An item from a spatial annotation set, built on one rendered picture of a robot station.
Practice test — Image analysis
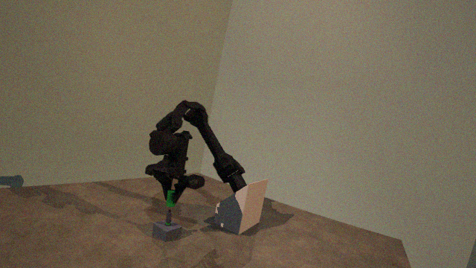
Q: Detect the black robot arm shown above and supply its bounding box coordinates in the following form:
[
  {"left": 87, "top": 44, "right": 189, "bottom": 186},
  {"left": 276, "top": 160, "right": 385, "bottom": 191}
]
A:
[{"left": 149, "top": 100, "right": 247, "bottom": 193}]

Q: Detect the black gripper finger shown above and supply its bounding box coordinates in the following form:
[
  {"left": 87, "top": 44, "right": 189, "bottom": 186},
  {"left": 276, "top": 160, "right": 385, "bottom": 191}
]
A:
[
  {"left": 173, "top": 183, "right": 186, "bottom": 204},
  {"left": 155, "top": 178, "right": 173, "bottom": 200}
]

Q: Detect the green marker cap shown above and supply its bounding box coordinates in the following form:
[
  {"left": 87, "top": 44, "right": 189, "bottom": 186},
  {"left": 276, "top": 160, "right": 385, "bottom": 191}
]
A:
[{"left": 166, "top": 189, "right": 175, "bottom": 207}]

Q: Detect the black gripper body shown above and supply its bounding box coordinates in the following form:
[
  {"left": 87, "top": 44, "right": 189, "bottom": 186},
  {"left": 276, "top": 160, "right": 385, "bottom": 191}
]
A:
[{"left": 145, "top": 153, "right": 205, "bottom": 189}]

